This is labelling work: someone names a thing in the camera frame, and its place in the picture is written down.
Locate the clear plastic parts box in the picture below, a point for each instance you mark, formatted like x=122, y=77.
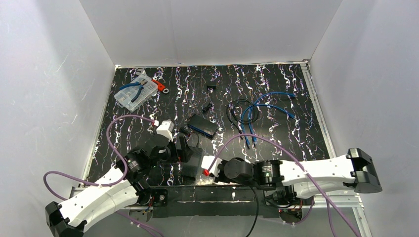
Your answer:
x=149, y=90

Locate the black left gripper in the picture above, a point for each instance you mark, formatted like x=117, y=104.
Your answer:
x=183, y=143

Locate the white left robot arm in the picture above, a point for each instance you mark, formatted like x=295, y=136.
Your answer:
x=123, y=185

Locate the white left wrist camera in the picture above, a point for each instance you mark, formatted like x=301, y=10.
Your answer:
x=165, y=129

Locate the blue handled pliers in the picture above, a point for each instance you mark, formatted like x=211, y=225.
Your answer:
x=134, y=89

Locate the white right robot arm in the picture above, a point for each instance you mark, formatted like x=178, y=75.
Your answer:
x=352, y=171

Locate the black base bar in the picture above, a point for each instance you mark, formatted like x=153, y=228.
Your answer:
x=172, y=201

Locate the red black tool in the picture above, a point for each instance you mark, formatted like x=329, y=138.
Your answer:
x=161, y=88

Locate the black switch with blue ports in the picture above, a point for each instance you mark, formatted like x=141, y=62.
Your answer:
x=203, y=126

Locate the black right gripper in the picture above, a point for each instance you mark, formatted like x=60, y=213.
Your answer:
x=219, y=173

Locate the small black clip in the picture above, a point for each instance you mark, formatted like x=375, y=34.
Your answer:
x=206, y=108

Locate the grey ribbed network switch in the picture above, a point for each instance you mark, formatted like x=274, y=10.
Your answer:
x=192, y=169

